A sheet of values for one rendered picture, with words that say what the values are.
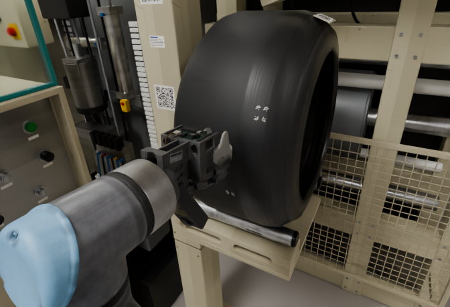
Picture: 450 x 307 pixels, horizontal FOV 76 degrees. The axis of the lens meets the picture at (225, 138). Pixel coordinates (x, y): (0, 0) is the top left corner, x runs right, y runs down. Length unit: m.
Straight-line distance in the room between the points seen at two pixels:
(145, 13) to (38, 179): 0.59
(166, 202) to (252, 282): 1.53
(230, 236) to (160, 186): 0.55
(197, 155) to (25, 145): 0.67
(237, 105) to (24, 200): 0.73
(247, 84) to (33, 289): 0.43
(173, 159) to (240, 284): 1.51
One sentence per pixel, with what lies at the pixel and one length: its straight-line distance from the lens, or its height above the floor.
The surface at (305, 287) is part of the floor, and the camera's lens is 1.87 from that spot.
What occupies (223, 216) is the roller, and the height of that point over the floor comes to 0.91.
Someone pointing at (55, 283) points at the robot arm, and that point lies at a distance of 0.29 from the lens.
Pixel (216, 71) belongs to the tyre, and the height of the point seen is 1.35.
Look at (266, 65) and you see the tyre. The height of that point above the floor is 1.37.
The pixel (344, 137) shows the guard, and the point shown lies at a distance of 1.15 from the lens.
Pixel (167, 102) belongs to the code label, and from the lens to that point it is 0.89.
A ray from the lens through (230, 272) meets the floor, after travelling 1.90.
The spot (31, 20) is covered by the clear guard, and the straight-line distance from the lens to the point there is 0.97.
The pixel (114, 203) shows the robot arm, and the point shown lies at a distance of 0.32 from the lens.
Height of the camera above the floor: 1.50
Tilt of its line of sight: 27 degrees down
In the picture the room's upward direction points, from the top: 3 degrees counter-clockwise
